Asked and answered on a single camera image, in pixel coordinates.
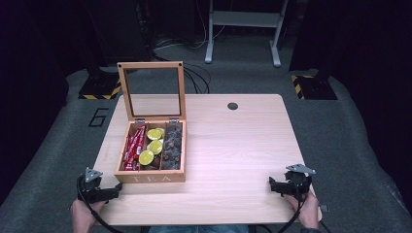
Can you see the dark tea packets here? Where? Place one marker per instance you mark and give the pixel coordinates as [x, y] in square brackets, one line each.
[171, 145]

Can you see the person's left hand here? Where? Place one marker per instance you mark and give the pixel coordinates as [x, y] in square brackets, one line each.
[82, 215]

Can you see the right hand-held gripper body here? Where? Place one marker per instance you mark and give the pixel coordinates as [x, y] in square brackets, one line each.
[299, 181]

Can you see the red sachet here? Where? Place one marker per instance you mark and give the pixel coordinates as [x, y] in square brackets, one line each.
[138, 142]
[128, 155]

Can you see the wooden box with window lid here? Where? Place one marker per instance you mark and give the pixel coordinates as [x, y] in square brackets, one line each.
[124, 177]

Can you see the person's right hand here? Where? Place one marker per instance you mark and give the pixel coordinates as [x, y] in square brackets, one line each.
[307, 210]

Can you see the black stand with striped base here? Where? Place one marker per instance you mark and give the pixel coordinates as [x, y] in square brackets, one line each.
[100, 85]
[314, 87]

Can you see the dark curtain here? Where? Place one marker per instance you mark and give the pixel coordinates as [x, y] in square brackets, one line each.
[375, 81]
[29, 97]

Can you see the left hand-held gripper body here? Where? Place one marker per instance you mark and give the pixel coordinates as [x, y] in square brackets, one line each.
[92, 191]

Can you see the white metal stand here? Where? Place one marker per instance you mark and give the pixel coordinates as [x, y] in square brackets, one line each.
[243, 18]

